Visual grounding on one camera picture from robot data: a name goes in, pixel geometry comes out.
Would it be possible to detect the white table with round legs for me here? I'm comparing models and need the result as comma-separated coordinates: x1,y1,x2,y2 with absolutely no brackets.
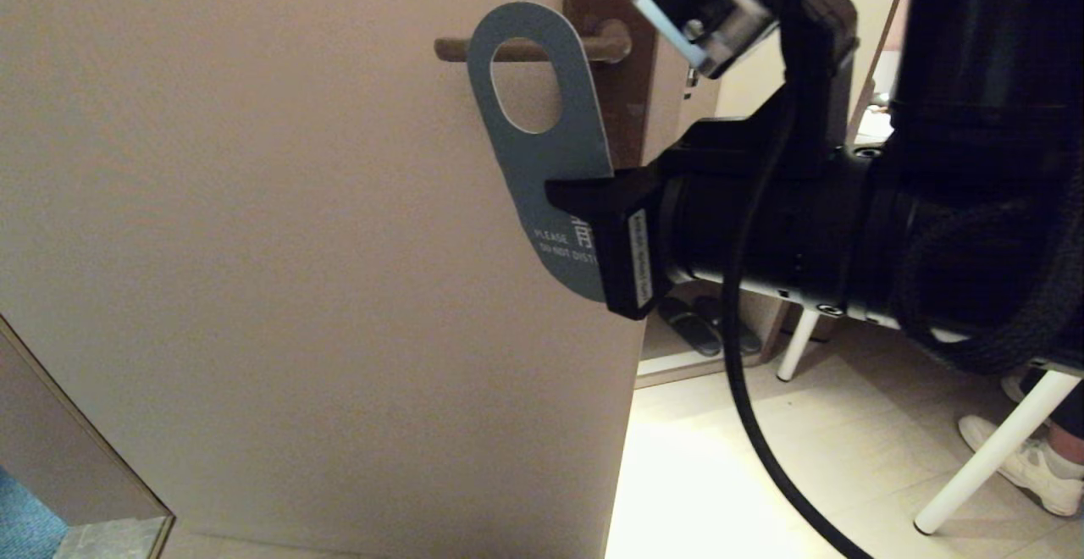
777,309,1084,535

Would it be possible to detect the dark grey slipper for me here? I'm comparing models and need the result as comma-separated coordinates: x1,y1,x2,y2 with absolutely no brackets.
694,295,763,354
658,296,722,357

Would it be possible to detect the bronze door handle lever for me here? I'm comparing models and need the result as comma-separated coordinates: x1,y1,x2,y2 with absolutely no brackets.
434,19,634,64

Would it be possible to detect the beige door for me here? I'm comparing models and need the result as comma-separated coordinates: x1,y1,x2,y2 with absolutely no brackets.
0,0,705,559

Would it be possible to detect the black braided cable sleeve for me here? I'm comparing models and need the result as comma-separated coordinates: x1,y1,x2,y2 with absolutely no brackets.
898,195,1084,375

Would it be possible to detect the do-not-disturb door hanger sign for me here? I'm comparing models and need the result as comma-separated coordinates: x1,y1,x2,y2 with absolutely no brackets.
467,2,615,303

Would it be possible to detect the leg in black trousers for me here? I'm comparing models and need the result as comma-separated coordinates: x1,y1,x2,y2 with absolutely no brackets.
1048,379,1084,441

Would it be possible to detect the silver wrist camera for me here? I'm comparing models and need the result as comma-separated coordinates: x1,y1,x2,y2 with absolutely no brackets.
631,0,780,79

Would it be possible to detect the cream bench cabinet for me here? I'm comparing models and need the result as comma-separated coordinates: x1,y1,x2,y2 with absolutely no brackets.
633,0,914,390

